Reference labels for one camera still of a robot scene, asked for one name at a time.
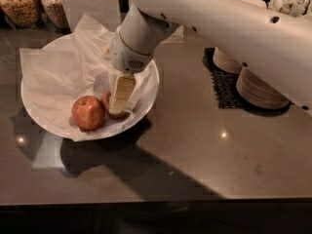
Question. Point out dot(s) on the cereal jar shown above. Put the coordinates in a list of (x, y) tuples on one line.
[(55, 12), (22, 13)]

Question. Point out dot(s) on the red apple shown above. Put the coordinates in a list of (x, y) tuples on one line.
[(88, 113), (105, 97)]

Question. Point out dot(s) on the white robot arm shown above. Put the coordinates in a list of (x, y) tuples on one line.
[(275, 47)]

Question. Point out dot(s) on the white tissue paper liner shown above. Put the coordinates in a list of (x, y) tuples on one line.
[(61, 72)]

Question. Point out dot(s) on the white bowl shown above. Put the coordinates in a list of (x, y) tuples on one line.
[(39, 114)]

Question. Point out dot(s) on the stack paper bowls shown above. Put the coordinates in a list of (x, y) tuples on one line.
[(224, 61), (258, 93)]

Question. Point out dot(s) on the black rubber mat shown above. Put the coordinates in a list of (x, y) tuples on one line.
[(224, 84)]

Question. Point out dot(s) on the right cereal jar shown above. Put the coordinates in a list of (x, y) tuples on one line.
[(55, 12)]

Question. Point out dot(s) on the bundle of wrapped packets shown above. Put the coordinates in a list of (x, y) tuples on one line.
[(294, 8)]

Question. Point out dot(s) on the rear stack paper bowls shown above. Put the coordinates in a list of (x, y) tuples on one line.
[(224, 61)]

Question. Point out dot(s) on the left white paper bag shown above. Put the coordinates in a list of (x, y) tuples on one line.
[(107, 12)]

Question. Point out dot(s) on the left cereal jar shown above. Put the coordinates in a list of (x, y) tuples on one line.
[(22, 13)]

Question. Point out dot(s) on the front stack paper bowls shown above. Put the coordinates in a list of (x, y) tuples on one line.
[(258, 93)]

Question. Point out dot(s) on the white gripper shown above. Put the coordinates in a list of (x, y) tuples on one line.
[(125, 57)]

